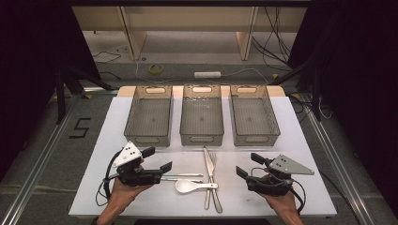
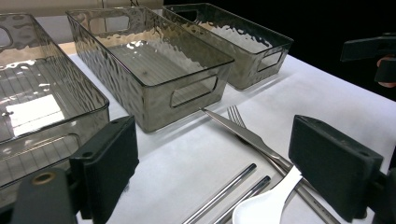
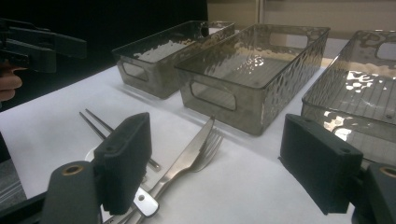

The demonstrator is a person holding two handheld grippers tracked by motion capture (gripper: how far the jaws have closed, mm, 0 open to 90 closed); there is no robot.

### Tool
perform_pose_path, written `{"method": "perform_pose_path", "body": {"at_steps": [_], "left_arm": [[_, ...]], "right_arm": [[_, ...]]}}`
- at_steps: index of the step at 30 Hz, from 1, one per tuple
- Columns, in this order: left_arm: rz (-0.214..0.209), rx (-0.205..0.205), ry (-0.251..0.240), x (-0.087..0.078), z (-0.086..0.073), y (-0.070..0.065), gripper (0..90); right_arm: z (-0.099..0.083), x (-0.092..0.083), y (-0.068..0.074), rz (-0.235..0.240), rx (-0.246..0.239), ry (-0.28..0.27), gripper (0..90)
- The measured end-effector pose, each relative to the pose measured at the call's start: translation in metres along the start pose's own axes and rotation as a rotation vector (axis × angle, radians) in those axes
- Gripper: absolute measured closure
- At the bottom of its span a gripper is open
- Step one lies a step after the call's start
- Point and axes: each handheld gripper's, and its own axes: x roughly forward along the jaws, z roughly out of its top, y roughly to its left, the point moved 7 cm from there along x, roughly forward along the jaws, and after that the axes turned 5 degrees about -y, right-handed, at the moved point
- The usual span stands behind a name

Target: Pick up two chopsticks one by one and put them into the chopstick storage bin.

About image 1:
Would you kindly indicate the person's right hand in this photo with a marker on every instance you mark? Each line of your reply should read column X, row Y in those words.
column 281, row 202

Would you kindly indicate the metal fork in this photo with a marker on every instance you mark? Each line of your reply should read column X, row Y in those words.
column 214, row 157

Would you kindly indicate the white ceramic spoon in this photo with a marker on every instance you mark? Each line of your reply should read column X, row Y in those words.
column 184, row 186

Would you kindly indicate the yellow tape roll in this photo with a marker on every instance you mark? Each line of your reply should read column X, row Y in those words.
column 156, row 73

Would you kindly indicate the person's left hand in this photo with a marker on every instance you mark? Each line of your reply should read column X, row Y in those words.
column 123, row 192

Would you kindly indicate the light wooden desk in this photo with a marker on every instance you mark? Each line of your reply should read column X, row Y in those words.
column 187, row 18

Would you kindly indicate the wooden table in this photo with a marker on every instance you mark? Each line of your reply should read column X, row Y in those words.
column 125, row 91

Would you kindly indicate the aluminium floor rail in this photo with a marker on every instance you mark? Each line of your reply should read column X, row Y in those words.
column 37, row 168
column 338, row 162

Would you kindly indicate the metal table knife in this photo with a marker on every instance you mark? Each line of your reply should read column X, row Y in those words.
column 208, row 164

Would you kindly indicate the black curtain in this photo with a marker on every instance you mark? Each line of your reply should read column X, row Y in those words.
column 28, row 62
column 359, row 78

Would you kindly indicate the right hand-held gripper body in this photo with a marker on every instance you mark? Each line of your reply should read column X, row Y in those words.
column 269, row 186

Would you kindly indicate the white table board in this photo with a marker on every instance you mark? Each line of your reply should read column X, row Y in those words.
column 175, row 203

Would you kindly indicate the grey clear plastic bin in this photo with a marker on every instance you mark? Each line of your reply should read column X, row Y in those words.
column 150, row 117
column 202, row 117
column 253, row 117

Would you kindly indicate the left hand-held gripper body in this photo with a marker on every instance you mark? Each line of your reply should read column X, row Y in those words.
column 137, row 176

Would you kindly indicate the white power strip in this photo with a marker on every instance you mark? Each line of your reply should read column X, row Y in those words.
column 207, row 74

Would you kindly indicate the black metal stand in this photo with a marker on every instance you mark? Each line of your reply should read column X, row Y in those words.
column 60, row 93
column 316, row 93

